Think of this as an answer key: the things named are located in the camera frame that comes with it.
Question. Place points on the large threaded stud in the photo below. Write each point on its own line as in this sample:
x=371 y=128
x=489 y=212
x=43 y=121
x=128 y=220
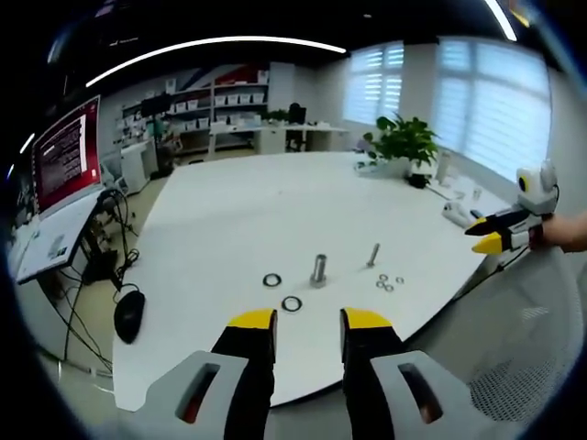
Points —
x=318 y=271

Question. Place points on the white keyboard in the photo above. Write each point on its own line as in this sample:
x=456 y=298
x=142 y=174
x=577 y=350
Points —
x=50 y=238

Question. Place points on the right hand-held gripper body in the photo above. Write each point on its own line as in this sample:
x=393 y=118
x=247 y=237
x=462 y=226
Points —
x=534 y=194

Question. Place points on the large black washer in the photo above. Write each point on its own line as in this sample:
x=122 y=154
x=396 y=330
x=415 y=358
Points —
x=291 y=303
x=272 y=280

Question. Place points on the white mesh chair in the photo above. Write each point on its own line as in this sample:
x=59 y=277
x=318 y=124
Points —
x=513 y=330

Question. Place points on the white ceiling light strip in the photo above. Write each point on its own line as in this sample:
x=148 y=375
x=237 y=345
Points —
x=215 y=52

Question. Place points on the window blinds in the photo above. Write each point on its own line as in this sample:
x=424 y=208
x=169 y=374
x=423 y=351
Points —
x=458 y=101

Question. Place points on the black computer mouse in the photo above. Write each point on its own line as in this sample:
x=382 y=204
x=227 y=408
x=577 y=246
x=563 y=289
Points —
x=129 y=314

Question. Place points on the white device on table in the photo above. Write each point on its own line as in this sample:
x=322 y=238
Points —
x=456 y=213

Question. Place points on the white cabinet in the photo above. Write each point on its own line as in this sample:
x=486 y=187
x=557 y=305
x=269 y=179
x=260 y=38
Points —
x=135 y=165

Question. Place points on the small threaded bolt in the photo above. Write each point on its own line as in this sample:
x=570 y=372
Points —
x=373 y=256

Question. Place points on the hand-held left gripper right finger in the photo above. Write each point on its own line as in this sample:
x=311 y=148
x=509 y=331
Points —
x=380 y=366

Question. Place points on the white counter desk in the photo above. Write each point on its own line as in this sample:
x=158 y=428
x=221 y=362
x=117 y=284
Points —
x=280 y=135

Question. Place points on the white storage shelf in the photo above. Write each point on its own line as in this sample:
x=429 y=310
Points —
x=215 y=110

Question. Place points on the green potted plant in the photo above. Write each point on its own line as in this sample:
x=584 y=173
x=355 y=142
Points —
x=403 y=137

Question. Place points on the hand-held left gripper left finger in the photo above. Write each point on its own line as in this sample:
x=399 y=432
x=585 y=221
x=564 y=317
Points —
x=238 y=366

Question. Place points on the small black pot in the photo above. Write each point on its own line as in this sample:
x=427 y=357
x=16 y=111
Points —
x=418 y=179

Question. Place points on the computer monitor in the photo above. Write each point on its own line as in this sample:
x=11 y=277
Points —
x=64 y=151

